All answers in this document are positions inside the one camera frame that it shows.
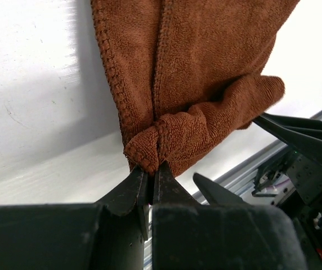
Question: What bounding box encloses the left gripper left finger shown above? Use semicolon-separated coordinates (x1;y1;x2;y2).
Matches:
0;167;148;269

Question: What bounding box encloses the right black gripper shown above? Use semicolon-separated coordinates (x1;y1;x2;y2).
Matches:
193;113;322;269

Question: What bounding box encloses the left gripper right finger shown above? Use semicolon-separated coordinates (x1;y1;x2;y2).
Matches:
152;163;307;269

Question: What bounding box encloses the brown microfibre towel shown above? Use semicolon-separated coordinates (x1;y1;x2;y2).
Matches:
91;1;297;176

